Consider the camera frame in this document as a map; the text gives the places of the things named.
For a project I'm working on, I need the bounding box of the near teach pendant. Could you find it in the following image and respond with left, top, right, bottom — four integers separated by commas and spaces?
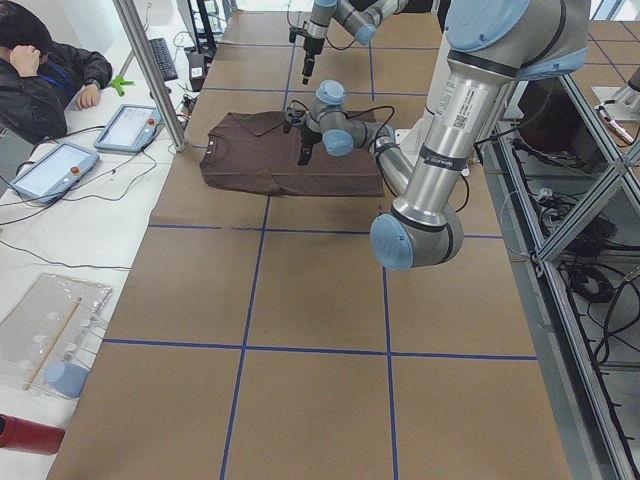
9, 142, 100, 204

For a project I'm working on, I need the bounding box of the clear plastic bag sheet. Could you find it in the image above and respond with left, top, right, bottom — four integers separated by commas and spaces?
1, 274, 112, 399

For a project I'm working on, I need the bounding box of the black keyboard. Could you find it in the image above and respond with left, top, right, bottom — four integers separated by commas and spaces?
148, 38, 178, 81

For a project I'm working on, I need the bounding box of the seated person in black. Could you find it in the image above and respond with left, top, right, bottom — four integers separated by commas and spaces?
1, 1, 113, 144

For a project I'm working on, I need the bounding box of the dark brown t-shirt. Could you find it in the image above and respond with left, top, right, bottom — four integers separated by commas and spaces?
200, 111, 384, 197

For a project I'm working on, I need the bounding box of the red cylinder bottle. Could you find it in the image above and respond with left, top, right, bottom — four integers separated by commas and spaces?
1, 414, 65, 455

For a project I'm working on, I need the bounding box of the aluminium frame rack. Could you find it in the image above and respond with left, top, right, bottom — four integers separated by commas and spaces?
482, 76, 639, 479

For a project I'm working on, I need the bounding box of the green plastic tool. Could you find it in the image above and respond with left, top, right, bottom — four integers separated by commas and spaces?
110, 75, 135, 97

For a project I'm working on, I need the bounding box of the light blue cup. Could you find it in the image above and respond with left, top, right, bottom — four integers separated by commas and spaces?
44, 361, 90, 399

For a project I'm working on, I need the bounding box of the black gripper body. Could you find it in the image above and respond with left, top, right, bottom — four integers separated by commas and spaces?
303, 36, 321, 59
299, 124, 321, 150

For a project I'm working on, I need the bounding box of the wooden stick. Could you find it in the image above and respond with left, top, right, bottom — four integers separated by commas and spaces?
22, 297, 83, 391

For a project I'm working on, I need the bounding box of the teach pendant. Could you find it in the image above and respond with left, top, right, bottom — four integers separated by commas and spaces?
9, 142, 100, 204
93, 104, 162, 154

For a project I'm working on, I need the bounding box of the aluminium frame post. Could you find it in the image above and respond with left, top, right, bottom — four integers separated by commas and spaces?
113, 0, 187, 152

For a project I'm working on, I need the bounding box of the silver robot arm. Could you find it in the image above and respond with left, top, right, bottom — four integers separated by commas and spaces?
285, 1, 590, 270
289, 0, 439, 85

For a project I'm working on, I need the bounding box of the far teach pendant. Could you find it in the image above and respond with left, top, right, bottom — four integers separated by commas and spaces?
93, 104, 162, 154

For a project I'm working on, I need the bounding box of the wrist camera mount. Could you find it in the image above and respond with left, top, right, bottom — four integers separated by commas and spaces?
289, 26, 309, 44
283, 106, 307, 134

